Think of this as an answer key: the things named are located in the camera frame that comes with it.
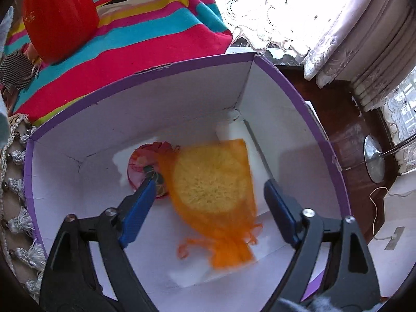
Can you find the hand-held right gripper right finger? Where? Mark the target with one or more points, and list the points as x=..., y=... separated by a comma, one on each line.
x=280, y=208

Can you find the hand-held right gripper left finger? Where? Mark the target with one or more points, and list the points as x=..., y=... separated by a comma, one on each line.
x=139, y=203

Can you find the beige tasselled cushion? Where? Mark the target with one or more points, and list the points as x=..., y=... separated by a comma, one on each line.
x=18, y=201

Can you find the red plastic jar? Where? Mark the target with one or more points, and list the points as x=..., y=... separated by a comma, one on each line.
x=58, y=16

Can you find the beige pleated curtain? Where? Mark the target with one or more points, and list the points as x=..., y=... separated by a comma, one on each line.
x=364, y=39

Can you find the orange mesh pouch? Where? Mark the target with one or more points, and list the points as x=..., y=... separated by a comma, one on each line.
x=208, y=182

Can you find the striped colourful cloth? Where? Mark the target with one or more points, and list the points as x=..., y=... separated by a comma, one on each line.
x=152, y=26

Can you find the white lace curtain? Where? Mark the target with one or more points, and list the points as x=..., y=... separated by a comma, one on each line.
x=269, y=19

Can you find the red round fabric pouch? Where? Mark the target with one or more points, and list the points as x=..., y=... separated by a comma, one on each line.
x=139, y=169

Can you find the round metal lamp base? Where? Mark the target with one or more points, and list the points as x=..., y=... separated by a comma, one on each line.
x=373, y=159

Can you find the black checkered cloth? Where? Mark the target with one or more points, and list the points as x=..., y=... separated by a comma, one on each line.
x=16, y=70

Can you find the purple cardboard box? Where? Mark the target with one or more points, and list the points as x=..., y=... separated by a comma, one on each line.
x=182, y=104

